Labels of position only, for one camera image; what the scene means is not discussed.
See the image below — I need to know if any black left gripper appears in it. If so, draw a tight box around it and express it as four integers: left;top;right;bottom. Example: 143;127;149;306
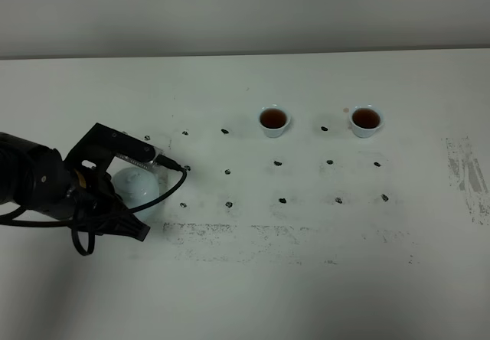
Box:
72;165;149;241

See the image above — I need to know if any light blue porcelain teapot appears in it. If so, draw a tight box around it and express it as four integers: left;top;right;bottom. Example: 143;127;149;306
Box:
112;167;160;208

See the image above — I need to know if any left light blue teacup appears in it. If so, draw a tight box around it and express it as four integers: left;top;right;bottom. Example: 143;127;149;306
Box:
257;104;292;139

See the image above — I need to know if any light blue teacup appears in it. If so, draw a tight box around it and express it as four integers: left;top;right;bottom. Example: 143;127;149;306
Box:
257;104;292;139
349;104;384;139

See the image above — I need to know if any right light blue teacup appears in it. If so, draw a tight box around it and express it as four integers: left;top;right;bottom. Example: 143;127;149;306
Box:
349;104;384;139

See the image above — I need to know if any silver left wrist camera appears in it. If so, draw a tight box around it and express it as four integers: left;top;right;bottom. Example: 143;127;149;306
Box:
64;123;160;174

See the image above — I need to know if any black camera usb cable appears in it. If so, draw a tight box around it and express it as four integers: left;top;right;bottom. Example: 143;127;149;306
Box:
0;154;188;257

